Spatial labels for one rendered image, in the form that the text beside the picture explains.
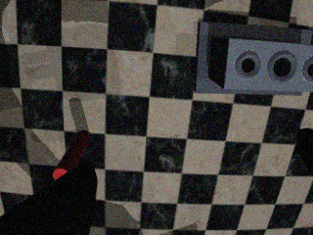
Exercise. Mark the dark red cylinder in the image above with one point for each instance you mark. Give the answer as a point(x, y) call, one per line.
point(72, 155)

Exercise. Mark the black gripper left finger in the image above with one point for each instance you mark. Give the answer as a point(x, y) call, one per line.
point(64, 207)

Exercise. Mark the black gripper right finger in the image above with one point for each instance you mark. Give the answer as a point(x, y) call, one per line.
point(304, 146)

